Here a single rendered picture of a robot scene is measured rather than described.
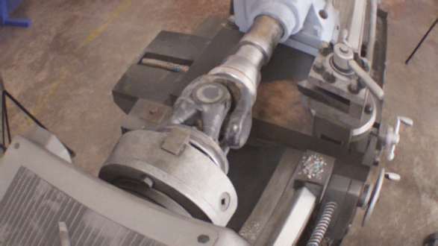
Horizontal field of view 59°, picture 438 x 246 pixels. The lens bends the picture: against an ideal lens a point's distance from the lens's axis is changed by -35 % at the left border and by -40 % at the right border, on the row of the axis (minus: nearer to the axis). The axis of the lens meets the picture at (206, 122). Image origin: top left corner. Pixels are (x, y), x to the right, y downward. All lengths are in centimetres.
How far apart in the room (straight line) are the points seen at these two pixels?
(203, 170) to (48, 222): 37
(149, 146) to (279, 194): 48
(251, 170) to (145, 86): 35
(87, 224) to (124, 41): 260
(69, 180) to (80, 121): 205
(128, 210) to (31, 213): 18
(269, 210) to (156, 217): 65
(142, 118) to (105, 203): 77
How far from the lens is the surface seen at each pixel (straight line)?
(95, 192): 74
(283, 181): 138
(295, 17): 145
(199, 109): 108
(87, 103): 289
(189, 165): 94
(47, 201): 75
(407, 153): 270
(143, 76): 160
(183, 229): 69
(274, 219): 131
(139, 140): 97
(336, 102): 122
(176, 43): 170
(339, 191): 142
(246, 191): 150
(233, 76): 117
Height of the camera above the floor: 191
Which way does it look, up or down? 46 degrees down
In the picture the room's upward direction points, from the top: 4 degrees counter-clockwise
